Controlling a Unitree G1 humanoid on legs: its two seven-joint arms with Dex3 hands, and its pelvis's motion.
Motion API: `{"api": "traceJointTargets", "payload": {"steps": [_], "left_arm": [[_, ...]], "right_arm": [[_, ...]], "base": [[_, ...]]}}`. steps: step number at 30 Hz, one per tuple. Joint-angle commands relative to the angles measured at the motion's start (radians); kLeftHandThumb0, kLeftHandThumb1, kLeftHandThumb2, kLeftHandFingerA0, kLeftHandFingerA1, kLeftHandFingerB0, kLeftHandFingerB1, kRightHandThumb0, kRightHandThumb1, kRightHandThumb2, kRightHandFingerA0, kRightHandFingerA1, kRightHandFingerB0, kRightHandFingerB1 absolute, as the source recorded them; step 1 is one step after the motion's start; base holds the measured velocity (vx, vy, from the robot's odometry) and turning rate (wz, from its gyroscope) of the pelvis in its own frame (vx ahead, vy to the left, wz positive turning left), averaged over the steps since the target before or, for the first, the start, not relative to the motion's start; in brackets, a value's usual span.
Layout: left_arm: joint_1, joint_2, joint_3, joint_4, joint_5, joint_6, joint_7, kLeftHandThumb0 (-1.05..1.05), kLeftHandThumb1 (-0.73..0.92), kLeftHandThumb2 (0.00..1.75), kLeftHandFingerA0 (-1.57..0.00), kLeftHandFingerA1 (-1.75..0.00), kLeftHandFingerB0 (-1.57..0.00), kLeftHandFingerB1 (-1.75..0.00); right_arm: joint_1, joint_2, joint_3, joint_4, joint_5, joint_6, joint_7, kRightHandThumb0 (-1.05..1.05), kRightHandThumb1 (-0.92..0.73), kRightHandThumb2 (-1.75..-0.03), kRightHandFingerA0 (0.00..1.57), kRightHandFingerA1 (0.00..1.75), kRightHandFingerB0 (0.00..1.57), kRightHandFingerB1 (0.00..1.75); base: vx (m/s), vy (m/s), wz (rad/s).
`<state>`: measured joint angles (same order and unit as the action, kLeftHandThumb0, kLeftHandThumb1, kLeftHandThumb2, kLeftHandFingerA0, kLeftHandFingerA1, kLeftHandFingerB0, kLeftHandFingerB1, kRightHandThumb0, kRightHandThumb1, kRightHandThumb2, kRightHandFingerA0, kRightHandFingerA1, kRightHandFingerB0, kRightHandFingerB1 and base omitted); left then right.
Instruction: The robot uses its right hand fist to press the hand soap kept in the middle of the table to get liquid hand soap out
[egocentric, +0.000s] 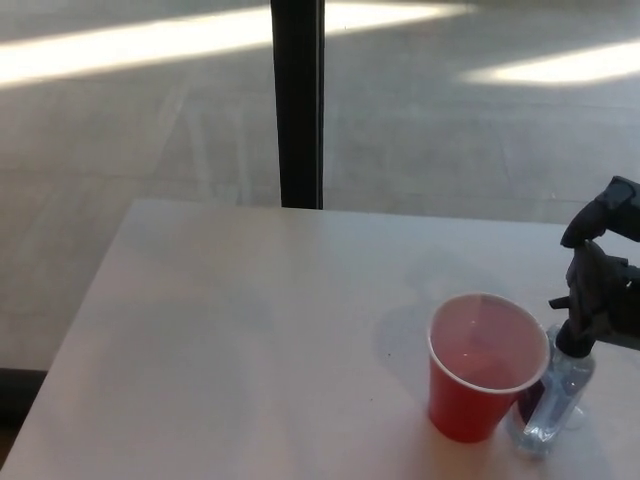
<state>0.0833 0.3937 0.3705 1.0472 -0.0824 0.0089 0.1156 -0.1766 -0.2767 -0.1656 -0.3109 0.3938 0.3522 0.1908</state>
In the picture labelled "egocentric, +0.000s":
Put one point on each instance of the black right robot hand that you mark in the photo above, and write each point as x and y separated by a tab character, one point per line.
607	280

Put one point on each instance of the clear soap bottle black pump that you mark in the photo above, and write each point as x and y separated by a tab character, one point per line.
555	390

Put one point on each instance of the red plastic cup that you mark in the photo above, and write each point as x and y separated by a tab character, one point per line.
462	405

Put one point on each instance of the black window frame post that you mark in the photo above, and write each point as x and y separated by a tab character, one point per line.
299	100

